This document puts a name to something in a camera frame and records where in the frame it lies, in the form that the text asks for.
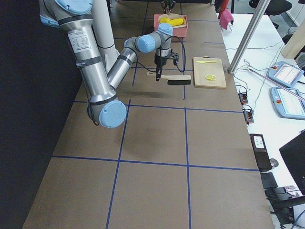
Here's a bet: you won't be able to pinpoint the metal grabber stick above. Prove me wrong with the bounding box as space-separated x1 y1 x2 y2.
248 68 305 102

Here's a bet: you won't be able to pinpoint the red chair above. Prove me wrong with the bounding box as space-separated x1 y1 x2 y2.
218 0 234 30

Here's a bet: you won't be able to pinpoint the aluminium frame post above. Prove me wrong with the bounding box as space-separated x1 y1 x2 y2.
228 0 270 74

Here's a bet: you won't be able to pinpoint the blue teach pendant near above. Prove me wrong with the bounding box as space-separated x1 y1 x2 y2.
270 87 305 120

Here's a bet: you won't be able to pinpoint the black box with label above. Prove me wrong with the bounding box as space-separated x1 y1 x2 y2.
249 134 272 172

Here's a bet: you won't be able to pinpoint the beige hand brush black bristles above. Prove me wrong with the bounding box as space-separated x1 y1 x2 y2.
146 72 191 85

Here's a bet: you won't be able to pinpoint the black monitor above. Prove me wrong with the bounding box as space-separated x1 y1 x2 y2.
279 132 305 194

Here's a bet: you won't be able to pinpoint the yellow toy potato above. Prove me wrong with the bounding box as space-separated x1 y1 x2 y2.
159 17 171 23

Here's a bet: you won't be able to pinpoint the yellow toy knife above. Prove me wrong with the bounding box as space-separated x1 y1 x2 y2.
196 60 217 63

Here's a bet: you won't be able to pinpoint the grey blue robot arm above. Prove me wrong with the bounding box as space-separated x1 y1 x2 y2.
39 0 173 128

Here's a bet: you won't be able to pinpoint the blue teach pendant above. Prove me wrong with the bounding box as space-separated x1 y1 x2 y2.
270 87 305 120
267 61 304 88

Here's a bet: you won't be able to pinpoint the blue teach pendant far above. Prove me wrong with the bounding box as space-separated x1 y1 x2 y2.
267 61 304 88

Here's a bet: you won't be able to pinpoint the wooden cutting board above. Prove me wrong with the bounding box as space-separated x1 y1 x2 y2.
193 57 227 89

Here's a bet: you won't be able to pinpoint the red plastic bin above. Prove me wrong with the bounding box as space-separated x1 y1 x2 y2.
153 14 188 38

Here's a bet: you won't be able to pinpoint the yellow toy corn cob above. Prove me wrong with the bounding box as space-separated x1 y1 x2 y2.
169 18 184 26

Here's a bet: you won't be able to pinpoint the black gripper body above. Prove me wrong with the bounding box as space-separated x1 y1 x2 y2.
161 0 176 11
154 49 179 81

